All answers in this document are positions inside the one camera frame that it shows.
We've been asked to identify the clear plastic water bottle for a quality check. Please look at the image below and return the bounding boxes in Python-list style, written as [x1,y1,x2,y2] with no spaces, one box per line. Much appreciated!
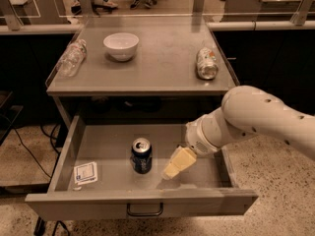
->
[58,39,87,77]

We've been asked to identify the white paper tag label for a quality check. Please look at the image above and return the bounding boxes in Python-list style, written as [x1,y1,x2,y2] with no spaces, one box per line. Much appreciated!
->
[74,161,97,185]

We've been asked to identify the blue pepsi can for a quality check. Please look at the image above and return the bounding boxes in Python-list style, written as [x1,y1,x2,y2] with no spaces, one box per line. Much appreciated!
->
[130,138,152,174]

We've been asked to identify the black drawer handle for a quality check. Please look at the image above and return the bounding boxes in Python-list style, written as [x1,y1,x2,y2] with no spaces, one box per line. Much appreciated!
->
[126,203,164,217]

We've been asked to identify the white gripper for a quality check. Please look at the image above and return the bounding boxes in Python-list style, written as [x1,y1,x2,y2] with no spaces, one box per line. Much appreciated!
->
[162,118,219,180]

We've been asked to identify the steel table in background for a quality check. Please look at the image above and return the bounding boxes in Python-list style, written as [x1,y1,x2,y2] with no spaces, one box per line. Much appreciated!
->
[221,0,301,22]

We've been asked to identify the grey metal cabinet counter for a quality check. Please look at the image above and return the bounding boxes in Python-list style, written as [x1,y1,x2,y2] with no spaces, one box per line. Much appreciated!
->
[44,15,240,126]

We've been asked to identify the grey open drawer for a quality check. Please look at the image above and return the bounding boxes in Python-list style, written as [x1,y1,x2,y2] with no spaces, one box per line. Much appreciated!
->
[26,116,258,220]

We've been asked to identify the black floor cable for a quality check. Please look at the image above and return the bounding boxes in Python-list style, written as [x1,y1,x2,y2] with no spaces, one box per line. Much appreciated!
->
[0,113,62,179]

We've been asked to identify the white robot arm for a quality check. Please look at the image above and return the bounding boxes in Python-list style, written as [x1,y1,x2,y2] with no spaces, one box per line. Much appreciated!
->
[162,86,315,180]

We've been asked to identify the white horizontal rail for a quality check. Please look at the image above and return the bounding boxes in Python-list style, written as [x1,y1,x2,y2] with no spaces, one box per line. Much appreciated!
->
[207,21,315,31]

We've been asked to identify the white ceramic bowl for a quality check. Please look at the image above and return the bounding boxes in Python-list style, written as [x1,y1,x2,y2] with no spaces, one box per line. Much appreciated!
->
[103,32,140,61]

